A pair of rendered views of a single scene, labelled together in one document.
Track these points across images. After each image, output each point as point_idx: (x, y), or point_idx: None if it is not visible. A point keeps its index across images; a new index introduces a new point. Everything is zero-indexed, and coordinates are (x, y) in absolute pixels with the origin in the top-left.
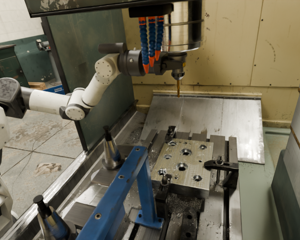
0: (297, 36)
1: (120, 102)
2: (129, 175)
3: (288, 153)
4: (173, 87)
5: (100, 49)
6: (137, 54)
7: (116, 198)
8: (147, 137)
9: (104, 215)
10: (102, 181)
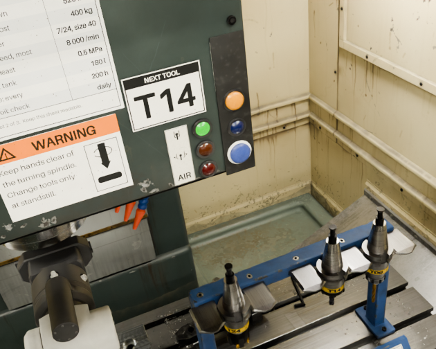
0: None
1: None
2: (242, 271)
3: (14, 290)
4: None
5: (77, 323)
6: (70, 266)
7: (271, 260)
8: None
9: (291, 255)
10: (266, 291)
